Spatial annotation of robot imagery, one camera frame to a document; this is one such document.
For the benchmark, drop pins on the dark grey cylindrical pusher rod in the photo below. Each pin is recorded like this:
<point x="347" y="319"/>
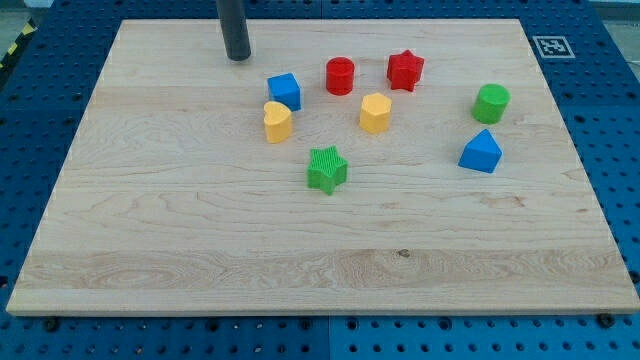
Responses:
<point x="232" y="18"/>

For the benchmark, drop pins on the blue cube block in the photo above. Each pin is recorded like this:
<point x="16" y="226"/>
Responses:
<point x="285" y="89"/>

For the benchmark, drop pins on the green star block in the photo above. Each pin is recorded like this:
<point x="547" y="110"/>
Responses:
<point x="326" y="170"/>

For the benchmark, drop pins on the red star block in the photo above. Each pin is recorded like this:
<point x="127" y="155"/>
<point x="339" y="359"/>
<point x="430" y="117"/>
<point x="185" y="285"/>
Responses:
<point x="404" y="70"/>

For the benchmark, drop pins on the yellow heart block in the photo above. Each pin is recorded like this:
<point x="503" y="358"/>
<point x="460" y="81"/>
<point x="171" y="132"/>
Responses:
<point x="277" y="122"/>

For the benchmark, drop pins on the red cylinder block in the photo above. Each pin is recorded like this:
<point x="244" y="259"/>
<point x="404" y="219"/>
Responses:
<point x="339" y="76"/>

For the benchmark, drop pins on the yellow hexagon block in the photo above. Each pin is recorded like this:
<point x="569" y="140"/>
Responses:
<point x="375" y="113"/>

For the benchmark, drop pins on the light wooden board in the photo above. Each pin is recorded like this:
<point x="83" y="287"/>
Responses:
<point x="171" y="202"/>

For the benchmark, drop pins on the green cylinder block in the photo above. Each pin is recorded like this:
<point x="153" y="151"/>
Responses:
<point x="490" y="103"/>

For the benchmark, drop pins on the blue triangular prism block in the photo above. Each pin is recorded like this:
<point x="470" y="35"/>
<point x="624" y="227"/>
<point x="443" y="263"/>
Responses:
<point x="482" y="153"/>

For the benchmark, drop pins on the white fiducial marker tag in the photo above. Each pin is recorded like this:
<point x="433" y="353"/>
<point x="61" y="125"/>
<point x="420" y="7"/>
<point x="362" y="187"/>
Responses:
<point x="553" y="47"/>

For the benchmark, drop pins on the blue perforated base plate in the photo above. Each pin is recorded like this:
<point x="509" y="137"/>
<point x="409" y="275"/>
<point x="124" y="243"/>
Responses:
<point x="41" y="106"/>

